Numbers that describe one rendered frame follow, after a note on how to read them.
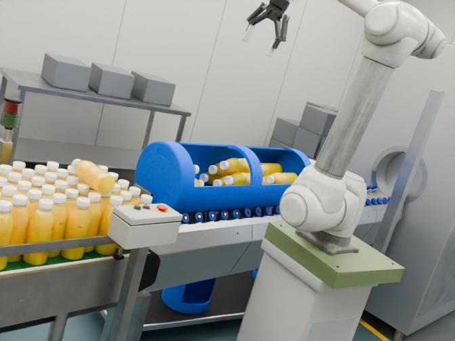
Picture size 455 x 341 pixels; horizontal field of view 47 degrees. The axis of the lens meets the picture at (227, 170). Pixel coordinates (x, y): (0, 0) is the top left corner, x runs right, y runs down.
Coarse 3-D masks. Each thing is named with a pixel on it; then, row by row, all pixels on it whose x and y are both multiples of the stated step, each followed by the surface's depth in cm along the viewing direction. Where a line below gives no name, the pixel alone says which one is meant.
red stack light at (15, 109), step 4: (4, 100) 184; (4, 104) 183; (8, 104) 183; (12, 104) 183; (16, 104) 184; (20, 104) 185; (4, 108) 184; (8, 108) 183; (12, 108) 184; (16, 108) 184; (20, 108) 186; (8, 112) 184; (12, 112) 184; (16, 112) 185; (20, 112) 188
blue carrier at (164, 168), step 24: (168, 144) 195; (192, 144) 213; (216, 144) 223; (144, 168) 204; (168, 168) 194; (192, 168) 193; (288, 168) 262; (168, 192) 194; (192, 192) 194; (216, 192) 204; (240, 192) 215; (264, 192) 227
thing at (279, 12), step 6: (270, 0) 197; (276, 0) 195; (282, 0) 194; (270, 6) 199; (276, 6) 195; (282, 6) 195; (270, 12) 199; (276, 12) 197; (282, 12) 197; (270, 18) 199
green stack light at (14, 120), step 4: (4, 112) 184; (4, 116) 184; (8, 116) 184; (12, 116) 185; (16, 116) 185; (0, 120) 186; (4, 120) 184; (8, 120) 184; (12, 120) 185; (16, 120) 186; (4, 124) 185; (8, 124) 185; (12, 124) 185; (16, 124) 187
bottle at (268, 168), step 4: (264, 164) 250; (268, 164) 252; (272, 164) 255; (276, 164) 257; (264, 168) 249; (268, 168) 251; (272, 168) 253; (276, 168) 255; (280, 168) 258; (264, 172) 249; (268, 172) 251; (272, 172) 253; (276, 172) 256; (280, 172) 258
